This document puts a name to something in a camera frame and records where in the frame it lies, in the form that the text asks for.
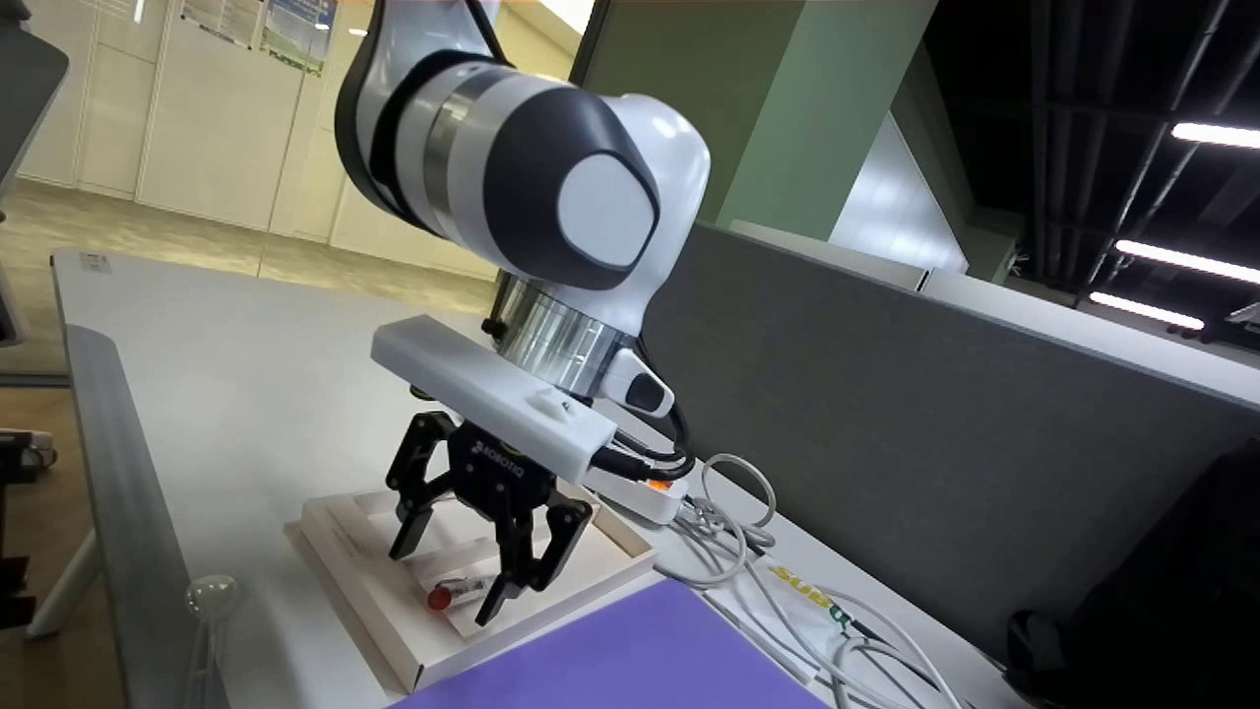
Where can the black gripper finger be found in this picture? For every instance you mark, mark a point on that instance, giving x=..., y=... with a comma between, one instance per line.
x=409, y=480
x=523, y=562

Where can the white power strip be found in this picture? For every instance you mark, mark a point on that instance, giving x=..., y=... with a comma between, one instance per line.
x=652, y=503

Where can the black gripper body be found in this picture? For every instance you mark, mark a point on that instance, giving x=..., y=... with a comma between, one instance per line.
x=488, y=474

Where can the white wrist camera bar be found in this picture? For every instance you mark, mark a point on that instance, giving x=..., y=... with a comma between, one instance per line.
x=509, y=402

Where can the clear plastic spoon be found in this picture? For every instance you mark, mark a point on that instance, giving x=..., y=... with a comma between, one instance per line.
x=216, y=598

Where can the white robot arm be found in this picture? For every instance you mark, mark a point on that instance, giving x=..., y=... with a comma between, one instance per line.
x=583, y=208

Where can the grey partition wall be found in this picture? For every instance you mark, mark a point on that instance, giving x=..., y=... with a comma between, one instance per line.
x=969, y=447

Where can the wooden divided tray box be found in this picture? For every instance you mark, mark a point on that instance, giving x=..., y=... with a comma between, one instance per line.
x=384, y=602

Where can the purple blue cloth mat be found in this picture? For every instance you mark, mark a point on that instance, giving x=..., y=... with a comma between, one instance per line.
x=658, y=646

